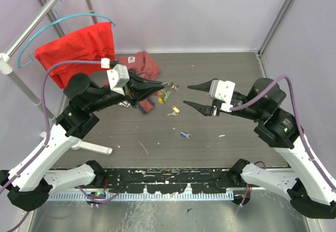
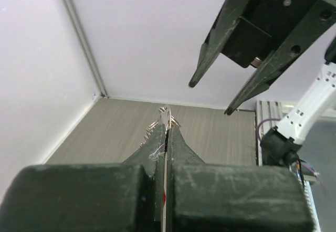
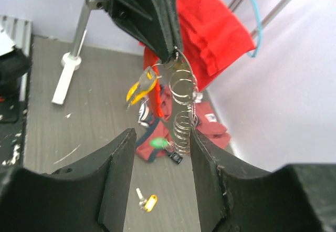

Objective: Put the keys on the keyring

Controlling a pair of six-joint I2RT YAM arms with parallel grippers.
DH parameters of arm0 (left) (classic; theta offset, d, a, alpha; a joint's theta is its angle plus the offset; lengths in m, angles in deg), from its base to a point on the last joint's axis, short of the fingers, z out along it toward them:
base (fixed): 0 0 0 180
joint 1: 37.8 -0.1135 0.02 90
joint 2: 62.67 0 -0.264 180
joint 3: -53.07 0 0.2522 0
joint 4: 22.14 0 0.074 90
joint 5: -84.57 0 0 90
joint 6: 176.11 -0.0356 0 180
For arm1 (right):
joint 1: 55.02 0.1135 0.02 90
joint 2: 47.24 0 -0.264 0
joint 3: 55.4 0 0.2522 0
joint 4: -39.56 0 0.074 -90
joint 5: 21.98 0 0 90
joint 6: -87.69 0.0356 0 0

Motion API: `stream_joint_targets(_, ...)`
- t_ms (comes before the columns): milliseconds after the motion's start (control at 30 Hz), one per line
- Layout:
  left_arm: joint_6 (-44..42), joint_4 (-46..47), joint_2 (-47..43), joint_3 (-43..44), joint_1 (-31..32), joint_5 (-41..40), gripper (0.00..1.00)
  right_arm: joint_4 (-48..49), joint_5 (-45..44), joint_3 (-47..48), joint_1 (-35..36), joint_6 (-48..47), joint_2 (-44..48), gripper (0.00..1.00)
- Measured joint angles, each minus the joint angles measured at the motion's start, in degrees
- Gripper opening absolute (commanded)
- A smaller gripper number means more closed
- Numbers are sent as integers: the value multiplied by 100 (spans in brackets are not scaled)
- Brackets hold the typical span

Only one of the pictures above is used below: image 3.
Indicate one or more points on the yellow tag key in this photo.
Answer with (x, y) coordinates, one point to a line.
(140, 89)
(146, 204)

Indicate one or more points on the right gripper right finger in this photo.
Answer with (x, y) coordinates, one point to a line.
(233, 195)

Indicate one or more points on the bright red cloth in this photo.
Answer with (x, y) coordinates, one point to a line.
(213, 38)

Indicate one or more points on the dusty red shirt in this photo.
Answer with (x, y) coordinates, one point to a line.
(207, 124)

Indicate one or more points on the teal clothes hanger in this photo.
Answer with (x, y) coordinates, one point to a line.
(259, 28)

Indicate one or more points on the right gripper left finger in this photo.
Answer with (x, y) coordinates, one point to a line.
(90, 194)

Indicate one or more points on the metal key organizer red handle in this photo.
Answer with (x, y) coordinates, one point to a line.
(181, 83)

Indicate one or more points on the metal clothes rack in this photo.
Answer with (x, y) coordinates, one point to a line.
(71, 61)

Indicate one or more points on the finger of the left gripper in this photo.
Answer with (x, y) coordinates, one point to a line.
(160, 29)
(124, 14)

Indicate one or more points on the grey slotted cable duct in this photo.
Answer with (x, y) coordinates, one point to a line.
(15, 31)

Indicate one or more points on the green tag key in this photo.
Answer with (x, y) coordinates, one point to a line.
(159, 143)

